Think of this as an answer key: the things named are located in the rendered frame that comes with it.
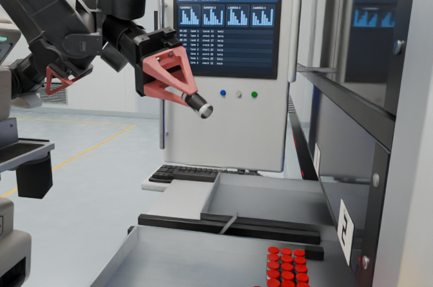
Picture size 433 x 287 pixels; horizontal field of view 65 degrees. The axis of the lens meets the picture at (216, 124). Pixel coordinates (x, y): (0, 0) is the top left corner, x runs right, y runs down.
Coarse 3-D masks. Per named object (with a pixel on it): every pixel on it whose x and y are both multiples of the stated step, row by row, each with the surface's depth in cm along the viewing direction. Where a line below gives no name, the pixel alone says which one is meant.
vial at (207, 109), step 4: (184, 96) 47; (188, 96) 46; (192, 96) 46; (200, 96) 46; (184, 100) 47; (188, 100) 46; (188, 104) 46; (204, 104) 45; (208, 104) 45; (192, 108) 46; (200, 108) 45; (204, 108) 45; (208, 108) 45; (212, 108) 46; (196, 112) 46; (200, 112) 45; (204, 112) 45; (208, 112) 46; (212, 112) 46; (200, 116) 45; (204, 116) 45; (208, 116) 46
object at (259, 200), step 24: (216, 192) 95; (240, 192) 96; (264, 192) 96; (288, 192) 97; (312, 192) 97; (216, 216) 76; (240, 216) 75; (264, 216) 82; (288, 216) 83; (312, 216) 83; (336, 240) 73
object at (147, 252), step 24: (144, 240) 70; (168, 240) 69; (192, 240) 68; (216, 240) 68; (240, 240) 67; (264, 240) 66; (120, 264) 63; (144, 264) 63; (168, 264) 63; (192, 264) 63; (216, 264) 64; (240, 264) 64; (264, 264) 64
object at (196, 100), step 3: (195, 96) 46; (198, 96) 46; (192, 99) 46; (195, 99) 45; (198, 99) 45; (201, 99) 45; (189, 102) 46; (192, 102) 46; (195, 102) 45; (198, 102) 45; (201, 102) 45; (204, 102) 45; (192, 105) 46; (195, 105) 45; (198, 105) 45; (201, 105) 45; (195, 108) 45; (198, 108) 45; (198, 111) 45
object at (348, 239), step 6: (342, 204) 52; (342, 210) 52; (342, 216) 52; (348, 216) 48; (342, 222) 51; (348, 222) 48; (348, 228) 48; (348, 234) 48; (348, 240) 47; (342, 246) 51; (348, 246) 47; (348, 252) 47; (348, 258) 47; (348, 264) 47
